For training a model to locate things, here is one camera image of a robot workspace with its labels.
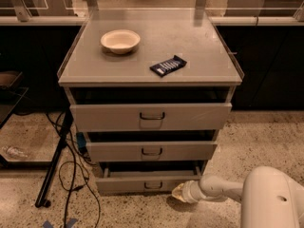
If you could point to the white paper bowl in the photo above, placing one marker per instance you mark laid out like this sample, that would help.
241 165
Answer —
120 41

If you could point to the grey middle drawer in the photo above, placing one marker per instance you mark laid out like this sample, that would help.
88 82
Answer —
150 151

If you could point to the dark blue snack packet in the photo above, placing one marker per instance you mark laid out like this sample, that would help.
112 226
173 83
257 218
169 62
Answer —
168 66

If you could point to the yellow covered gripper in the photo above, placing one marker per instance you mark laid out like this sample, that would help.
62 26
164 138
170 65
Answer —
189 191

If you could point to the grey drawer cabinet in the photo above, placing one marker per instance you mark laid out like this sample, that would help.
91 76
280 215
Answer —
93 75

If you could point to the black tripod leg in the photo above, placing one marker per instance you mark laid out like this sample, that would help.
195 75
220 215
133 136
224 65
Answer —
42 200

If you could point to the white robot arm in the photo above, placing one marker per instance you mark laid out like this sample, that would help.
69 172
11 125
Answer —
269 198

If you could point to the clear plastic bottle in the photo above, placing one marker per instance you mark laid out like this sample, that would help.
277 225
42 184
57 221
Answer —
15 152

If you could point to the grey drawer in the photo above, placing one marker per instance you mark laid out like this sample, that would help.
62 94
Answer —
117 182
150 151
148 117

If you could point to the grey top drawer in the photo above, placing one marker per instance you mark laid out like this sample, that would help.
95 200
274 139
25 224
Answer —
148 117

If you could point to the dark side table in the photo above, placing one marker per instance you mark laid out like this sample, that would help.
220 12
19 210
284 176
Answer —
10 93

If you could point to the grey bottom drawer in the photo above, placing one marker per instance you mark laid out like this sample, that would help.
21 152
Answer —
117 182

